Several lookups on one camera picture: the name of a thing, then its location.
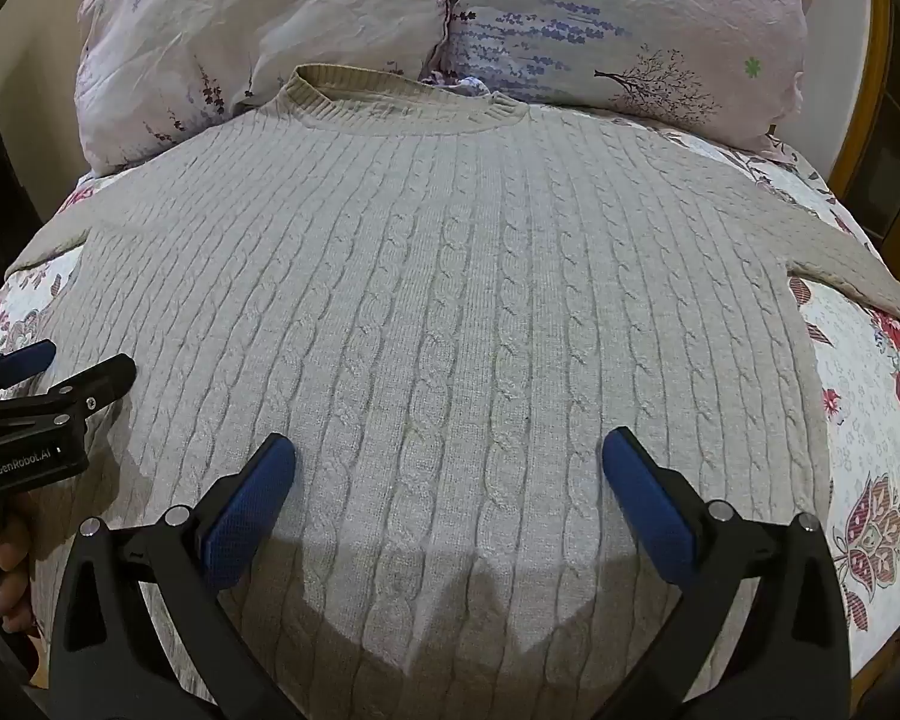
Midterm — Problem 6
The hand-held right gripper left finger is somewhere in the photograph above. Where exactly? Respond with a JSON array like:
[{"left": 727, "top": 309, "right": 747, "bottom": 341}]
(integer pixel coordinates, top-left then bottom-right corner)
[{"left": 49, "top": 433, "right": 302, "bottom": 720}]

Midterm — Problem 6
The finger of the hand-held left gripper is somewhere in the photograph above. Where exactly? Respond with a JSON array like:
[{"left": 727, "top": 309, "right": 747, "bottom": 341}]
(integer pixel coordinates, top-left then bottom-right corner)
[
  {"left": 0, "top": 339, "right": 58, "bottom": 400},
  {"left": 0, "top": 353, "right": 137, "bottom": 436}
]

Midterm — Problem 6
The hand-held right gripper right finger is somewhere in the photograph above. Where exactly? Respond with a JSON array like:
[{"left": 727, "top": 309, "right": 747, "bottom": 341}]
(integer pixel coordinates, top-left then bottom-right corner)
[{"left": 589, "top": 427, "right": 850, "bottom": 720}]

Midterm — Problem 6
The beige cable knit sweater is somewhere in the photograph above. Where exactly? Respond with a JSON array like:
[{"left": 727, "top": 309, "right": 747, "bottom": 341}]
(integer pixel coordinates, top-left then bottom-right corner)
[{"left": 4, "top": 64, "right": 900, "bottom": 720}]

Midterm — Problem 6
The person's left hand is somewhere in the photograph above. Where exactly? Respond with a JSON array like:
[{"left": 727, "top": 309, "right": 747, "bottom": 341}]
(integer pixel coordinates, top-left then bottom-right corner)
[{"left": 0, "top": 493, "right": 38, "bottom": 635}]

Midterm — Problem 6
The floral bed sheet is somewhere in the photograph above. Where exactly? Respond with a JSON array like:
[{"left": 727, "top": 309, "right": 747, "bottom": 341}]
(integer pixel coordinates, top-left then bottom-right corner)
[{"left": 0, "top": 116, "right": 900, "bottom": 683}]

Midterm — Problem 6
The pink floral pillow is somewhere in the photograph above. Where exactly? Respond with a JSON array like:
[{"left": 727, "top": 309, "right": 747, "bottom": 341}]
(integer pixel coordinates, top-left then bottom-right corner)
[
  {"left": 420, "top": 0, "right": 833, "bottom": 160},
  {"left": 75, "top": 0, "right": 451, "bottom": 175}
]

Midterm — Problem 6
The wooden headboard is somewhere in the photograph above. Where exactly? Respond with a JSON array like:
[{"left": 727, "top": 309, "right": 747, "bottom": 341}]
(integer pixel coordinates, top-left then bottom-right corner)
[{"left": 825, "top": 0, "right": 900, "bottom": 241}]

